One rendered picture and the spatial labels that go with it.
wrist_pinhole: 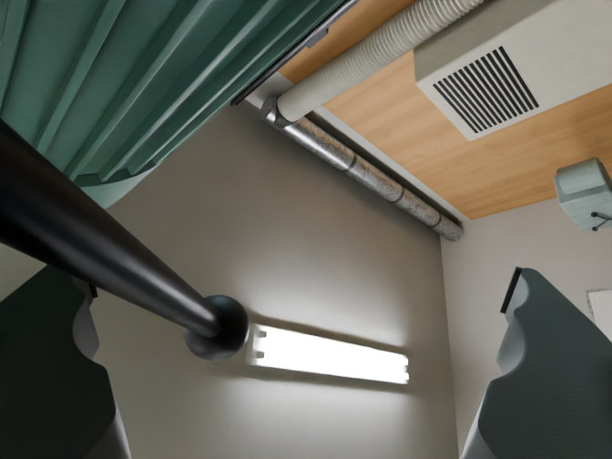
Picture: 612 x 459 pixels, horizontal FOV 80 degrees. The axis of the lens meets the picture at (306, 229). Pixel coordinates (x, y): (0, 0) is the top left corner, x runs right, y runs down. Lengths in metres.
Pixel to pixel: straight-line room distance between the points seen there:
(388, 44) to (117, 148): 1.59
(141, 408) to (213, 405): 0.30
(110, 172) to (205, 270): 1.53
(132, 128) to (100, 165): 0.04
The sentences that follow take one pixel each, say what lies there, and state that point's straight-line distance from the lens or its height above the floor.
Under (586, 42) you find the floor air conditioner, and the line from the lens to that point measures 1.78.
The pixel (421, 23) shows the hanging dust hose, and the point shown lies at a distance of 1.69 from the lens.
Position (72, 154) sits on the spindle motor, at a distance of 0.19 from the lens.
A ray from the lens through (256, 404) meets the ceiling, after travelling 1.85.
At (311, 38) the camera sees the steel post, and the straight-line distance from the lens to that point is 1.83.
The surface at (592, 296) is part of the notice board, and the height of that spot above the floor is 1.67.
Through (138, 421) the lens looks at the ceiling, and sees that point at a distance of 1.60.
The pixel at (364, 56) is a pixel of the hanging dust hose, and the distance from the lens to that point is 1.78.
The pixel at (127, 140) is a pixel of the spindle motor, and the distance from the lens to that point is 0.18.
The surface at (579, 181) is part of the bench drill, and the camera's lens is 2.24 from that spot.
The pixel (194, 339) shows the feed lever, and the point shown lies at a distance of 0.20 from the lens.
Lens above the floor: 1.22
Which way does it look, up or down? 43 degrees up
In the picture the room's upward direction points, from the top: 110 degrees counter-clockwise
